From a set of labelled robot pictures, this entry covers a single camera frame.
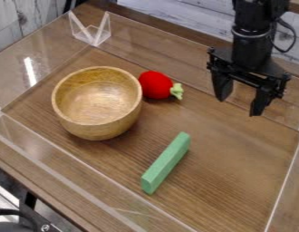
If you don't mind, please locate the clear acrylic corner bracket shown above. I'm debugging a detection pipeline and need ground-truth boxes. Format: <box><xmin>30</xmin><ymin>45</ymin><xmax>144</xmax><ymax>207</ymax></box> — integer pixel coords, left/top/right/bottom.
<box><xmin>68</xmin><ymin>12</ymin><xmax>110</xmax><ymax>47</ymax></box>

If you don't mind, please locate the black metal base plate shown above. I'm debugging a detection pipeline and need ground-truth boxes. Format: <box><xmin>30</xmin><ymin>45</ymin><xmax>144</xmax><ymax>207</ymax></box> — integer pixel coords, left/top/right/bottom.
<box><xmin>20</xmin><ymin>204</ymin><xmax>62</xmax><ymax>232</ymax></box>

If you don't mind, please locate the red plush strawberry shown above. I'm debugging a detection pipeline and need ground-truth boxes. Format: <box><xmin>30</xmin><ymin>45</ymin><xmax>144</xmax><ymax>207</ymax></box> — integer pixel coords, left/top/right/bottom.
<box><xmin>138</xmin><ymin>71</ymin><xmax>184</xmax><ymax>100</ymax></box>

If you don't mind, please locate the wooden bowl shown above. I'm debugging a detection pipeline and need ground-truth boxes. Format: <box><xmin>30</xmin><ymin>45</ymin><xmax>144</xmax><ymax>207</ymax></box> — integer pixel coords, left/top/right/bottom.
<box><xmin>50</xmin><ymin>66</ymin><xmax>142</xmax><ymax>140</ymax></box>

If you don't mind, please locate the green rectangular block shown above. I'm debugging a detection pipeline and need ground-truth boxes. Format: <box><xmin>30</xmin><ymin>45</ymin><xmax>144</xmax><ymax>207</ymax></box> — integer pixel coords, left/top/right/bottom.
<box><xmin>140</xmin><ymin>132</ymin><xmax>191</xmax><ymax>195</ymax></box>

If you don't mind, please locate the black table leg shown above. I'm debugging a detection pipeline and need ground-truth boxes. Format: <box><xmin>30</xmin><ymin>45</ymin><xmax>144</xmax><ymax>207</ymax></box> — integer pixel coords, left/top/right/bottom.
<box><xmin>24</xmin><ymin>192</ymin><xmax>37</xmax><ymax>209</ymax></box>

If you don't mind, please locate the black cable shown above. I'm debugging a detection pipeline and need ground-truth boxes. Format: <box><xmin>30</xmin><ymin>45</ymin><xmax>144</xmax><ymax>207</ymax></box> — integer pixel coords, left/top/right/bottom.
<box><xmin>0</xmin><ymin>208</ymin><xmax>34</xmax><ymax>232</ymax></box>

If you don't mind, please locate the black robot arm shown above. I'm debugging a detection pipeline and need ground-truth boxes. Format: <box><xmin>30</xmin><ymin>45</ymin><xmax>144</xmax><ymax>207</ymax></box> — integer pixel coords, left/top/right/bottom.
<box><xmin>207</xmin><ymin>0</ymin><xmax>296</xmax><ymax>116</ymax></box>

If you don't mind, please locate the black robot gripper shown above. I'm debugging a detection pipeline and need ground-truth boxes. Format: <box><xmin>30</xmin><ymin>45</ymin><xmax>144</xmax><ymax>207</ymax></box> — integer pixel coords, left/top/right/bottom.
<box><xmin>207</xmin><ymin>26</ymin><xmax>291</xmax><ymax>116</ymax></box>

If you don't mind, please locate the clear acrylic tray wall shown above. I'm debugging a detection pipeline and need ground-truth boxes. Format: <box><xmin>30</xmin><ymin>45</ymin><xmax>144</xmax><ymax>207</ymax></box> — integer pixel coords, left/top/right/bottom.
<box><xmin>0</xmin><ymin>111</ymin><xmax>196</xmax><ymax>232</ymax></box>

